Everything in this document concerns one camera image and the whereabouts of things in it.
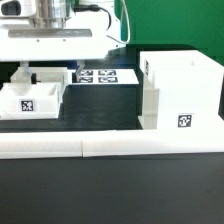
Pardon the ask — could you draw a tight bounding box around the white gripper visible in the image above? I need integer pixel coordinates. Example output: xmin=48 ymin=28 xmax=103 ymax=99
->
xmin=0 ymin=16 xmax=115 ymax=84

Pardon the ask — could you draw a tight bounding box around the white thin cable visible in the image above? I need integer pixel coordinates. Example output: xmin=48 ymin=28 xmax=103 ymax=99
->
xmin=114 ymin=0 xmax=132 ymax=45

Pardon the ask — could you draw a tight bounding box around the white drawer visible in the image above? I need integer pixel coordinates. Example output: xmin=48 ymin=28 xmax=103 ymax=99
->
xmin=0 ymin=83 xmax=61 ymax=120
xmin=10 ymin=67 xmax=68 ymax=94

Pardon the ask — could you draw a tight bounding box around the white rear drawer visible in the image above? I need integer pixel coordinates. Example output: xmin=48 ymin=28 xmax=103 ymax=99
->
xmin=10 ymin=67 xmax=68 ymax=94

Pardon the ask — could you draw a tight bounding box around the white drawer cabinet box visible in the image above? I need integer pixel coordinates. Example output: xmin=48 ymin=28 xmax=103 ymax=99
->
xmin=139 ymin=50 xmax=224 ymax=130

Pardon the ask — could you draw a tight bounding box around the white marker sheet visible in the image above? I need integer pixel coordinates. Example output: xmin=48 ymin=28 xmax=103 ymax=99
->
xmin=68 ymin=69 xmax=139 ymax=85

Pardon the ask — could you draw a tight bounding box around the white L-shaped fence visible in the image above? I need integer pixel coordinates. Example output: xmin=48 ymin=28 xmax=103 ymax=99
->
xmin=0 ymin=128 xmax=224 ymax=160

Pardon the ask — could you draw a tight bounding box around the white front drawer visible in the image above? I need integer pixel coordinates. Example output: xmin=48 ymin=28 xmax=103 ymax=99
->
xmin=0 ymin=83 xmax=61 ymax=120

